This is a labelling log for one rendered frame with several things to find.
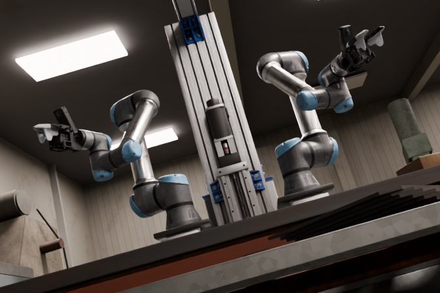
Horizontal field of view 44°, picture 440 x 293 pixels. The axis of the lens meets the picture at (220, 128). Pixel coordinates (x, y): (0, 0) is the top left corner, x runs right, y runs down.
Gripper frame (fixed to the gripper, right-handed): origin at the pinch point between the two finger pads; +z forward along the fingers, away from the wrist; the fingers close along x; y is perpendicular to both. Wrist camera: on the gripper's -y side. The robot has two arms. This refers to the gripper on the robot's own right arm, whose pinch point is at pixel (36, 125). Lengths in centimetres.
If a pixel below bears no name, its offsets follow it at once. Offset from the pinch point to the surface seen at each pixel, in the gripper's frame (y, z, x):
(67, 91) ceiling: -215, -409, 378
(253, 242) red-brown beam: 54, 34, -93
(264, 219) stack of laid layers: 50, 32, -95
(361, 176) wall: -92, -1034, 162
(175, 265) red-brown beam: 56, 41, -79
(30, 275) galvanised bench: 48, -22, 32
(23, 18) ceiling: -230, -244, 273
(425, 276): 70, -61, -105
